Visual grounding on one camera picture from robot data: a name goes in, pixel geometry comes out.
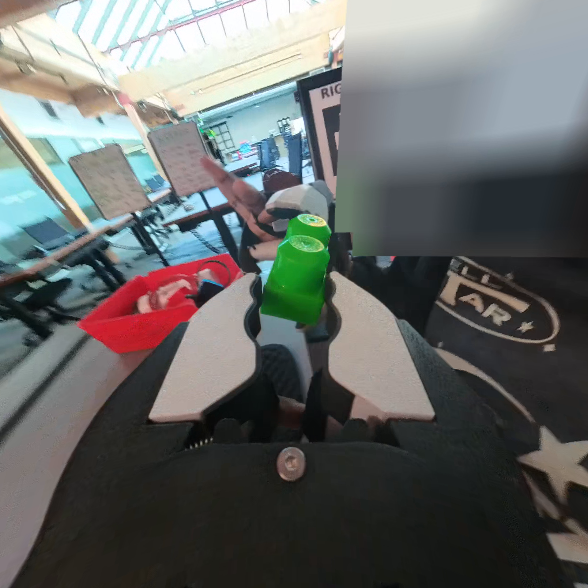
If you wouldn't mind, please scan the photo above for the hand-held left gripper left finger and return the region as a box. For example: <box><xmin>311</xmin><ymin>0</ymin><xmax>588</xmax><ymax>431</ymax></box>
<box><xmin>148</xmin><ymin>273</ymin><xmax>263</xmax><ymax>424</ymax></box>

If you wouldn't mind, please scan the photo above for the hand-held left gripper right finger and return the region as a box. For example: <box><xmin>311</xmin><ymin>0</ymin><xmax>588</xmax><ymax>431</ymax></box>
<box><xmin>322</xmin><ymin>271</ymin><xmax>436</xmax><ymax>435</ymax></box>

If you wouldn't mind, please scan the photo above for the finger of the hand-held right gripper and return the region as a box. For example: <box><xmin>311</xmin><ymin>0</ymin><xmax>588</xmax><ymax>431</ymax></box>
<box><xmin>266</xmin><ymin>180</ymin><xmax>334</xmax><ymax>222</ymax></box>

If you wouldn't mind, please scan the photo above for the large green building block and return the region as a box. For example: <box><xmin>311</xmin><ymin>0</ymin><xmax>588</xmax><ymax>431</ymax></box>
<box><xmin>260</xmin><ymin>213</ymin><xmax>332</xmax><ymax>327</ymax></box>

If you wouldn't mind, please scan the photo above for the red plastic bin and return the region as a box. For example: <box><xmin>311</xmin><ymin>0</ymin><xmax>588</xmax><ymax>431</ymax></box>
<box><xmin>77</xmin><ymin>254</ymin><xmax>244</xmax><ymax>354</ymax></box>

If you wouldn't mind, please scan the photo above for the person's right hand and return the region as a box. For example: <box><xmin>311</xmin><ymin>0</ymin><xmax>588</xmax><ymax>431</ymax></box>
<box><xmin>201</xmin><ymin>156</ymin><xmax>279</xmax><ymax>261</ymax></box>

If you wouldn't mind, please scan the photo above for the person's left hand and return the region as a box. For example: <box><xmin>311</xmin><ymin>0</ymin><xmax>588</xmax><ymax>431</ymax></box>
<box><xmin>276</xmin><ymin>397</ymin><xmax>305</xmax><ymax>428</ymax></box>

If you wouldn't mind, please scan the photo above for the black office chair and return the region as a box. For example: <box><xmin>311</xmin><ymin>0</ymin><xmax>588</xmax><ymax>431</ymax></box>
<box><xmin>258</xmin><ymin>137</ymin><xmax>280</xmax><ymax>170</ymax></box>
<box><xmin>286</xmin><ymin>132</ymin><xmax>305</xmax><ymax>177</ymax></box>
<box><xmin>0</xmin><ymin>276</ymin><xmax>76</xmax><ymax>343</ymax></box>
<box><xmin>21</xmin><ymin>217</ymin><xmax>76</xmax><ymax>258</ymax></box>

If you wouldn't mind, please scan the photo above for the grey-topped office desk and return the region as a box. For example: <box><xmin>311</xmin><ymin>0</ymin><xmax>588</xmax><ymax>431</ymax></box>
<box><xmin>163</xmin><ymin>181</ymin><xmax>267</xmax><ymax>232</ymax></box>

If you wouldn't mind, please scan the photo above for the black blue-edged device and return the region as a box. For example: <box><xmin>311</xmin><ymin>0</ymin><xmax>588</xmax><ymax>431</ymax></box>
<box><xmin>197</xmin><ymin>280</ymin><xmax>225</xmax><ymax>307</ymax></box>

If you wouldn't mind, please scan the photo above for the framed tag sign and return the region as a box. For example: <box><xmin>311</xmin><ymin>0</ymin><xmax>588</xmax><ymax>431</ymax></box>
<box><xmin>295</xmin><ymin>67</ymin><xmax>343</xmax><ymax>185</ymax></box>

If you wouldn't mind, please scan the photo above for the black mesh pad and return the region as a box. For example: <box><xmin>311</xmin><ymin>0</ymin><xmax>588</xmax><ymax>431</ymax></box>
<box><xmin>258</xmin><ymin>344</ymin><xmax>305</xmax><ymax>401</ymax></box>

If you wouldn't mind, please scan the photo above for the clear tubing coil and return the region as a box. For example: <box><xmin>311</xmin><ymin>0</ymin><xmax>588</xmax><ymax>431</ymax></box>
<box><xmin>137</xmin><ymin>274</ymin><xmax>199</xmax><ymax>314</ymax></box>

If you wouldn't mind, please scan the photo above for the whiteboard on black stand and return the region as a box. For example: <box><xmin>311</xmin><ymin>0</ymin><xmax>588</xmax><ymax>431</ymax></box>
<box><xmin>68</xmin><ymin>143</ymin><xmax>172</xmax><ymax>267</ymax></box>
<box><xmin>147</xmin><ymin>121</ymin><xmax>239</xmax><ymax>265</ymax></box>

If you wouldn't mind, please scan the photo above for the black printed sweatshirt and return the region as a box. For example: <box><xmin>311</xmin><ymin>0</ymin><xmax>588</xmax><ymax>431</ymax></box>
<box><xmin>425</xmin><ymin>256</ymin><xmax>588</xmax><ymax>588</ymax></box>

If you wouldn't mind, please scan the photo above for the brown-edged office desk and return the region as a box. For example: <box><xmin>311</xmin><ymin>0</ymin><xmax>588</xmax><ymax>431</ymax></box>
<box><xmin>0</xmin><ymin>187</ymin><xmax>174</xmax><ymax>295</ymax></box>

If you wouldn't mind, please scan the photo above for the wooden support post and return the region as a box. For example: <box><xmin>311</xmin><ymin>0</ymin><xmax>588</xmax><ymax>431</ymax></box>
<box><xmin>0</xmin><ymin>106</ymin><xmax>91</xmax><ymax>230</ymax></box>

